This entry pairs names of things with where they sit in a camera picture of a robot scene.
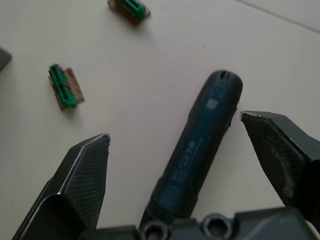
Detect dark grey box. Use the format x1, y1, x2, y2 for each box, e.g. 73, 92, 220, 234
0, 47, 13, 73

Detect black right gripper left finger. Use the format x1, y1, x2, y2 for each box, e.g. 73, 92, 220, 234
11, 132, 112, 240

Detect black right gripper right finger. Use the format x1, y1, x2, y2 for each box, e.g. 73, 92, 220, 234
239, 110, 320, 208

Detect green brown terminal block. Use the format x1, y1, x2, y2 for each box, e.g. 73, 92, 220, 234
47, 63, 85, 111
107, 0, 152, 26

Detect blue black electric screwdriver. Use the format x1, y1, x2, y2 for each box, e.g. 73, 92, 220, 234
138, 70, 244, 230

